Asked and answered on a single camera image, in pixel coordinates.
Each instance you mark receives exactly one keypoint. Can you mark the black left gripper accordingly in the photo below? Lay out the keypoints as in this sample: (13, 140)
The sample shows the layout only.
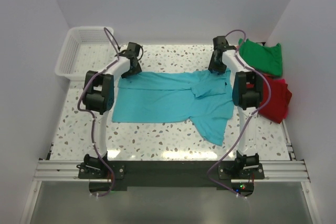
(136, 70)

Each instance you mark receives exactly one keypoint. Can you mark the red folded t shirt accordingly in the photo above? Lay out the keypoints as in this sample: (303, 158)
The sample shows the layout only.
(270, 111)

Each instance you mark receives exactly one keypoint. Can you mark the white plastic basket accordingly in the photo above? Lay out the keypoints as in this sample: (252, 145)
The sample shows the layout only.
(85, 48)

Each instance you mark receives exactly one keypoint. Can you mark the aluminium front rail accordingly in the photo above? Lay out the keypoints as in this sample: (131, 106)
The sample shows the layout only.
(274, 171)

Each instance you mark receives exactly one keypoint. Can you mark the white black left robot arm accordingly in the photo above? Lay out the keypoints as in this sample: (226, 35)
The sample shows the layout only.
(98, 94)

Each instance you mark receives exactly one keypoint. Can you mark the turquoise t shirt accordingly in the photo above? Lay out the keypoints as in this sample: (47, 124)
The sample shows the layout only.
(203, 97)

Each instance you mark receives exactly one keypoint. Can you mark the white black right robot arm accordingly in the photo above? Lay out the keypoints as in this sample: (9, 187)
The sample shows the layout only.
(247, 96)

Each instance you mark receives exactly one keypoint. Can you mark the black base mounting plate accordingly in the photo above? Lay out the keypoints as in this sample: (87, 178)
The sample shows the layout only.
(121, 175)

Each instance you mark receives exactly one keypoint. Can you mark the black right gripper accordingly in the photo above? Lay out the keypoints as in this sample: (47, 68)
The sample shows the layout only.
(212, 66)

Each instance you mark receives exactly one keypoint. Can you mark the green folded t shirt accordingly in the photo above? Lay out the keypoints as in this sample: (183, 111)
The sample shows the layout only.
(264, 59)

